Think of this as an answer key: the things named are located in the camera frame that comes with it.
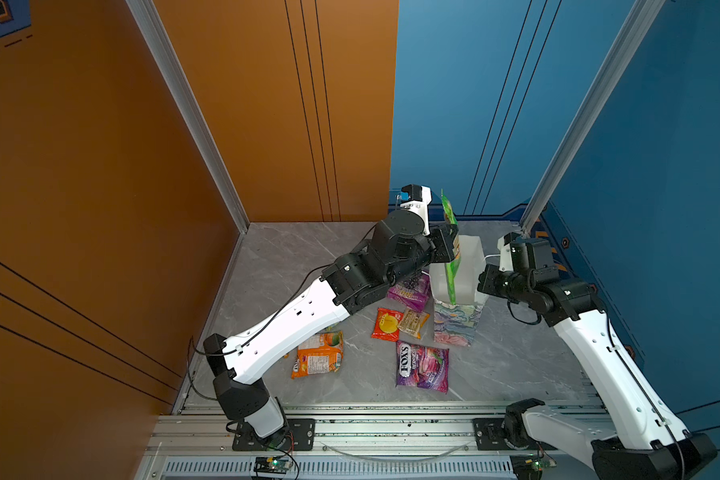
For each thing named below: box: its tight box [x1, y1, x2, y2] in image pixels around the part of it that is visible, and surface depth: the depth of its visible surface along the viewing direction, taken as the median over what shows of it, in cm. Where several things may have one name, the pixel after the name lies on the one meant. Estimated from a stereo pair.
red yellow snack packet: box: [370, 307, 405, 343], surface depth 93 cm
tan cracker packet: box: [398, 307, 431, 339], surface depth 93 cm
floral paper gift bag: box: [429, 235, 488, 347], surface depth 75 cm
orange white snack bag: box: [291, 330, 344, 380], surface depth 84 cm
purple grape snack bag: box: [387, 270, 431, 313], surface depth 96 cm
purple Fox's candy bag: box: [395, 341, 449, 394], surface depth 83 cm
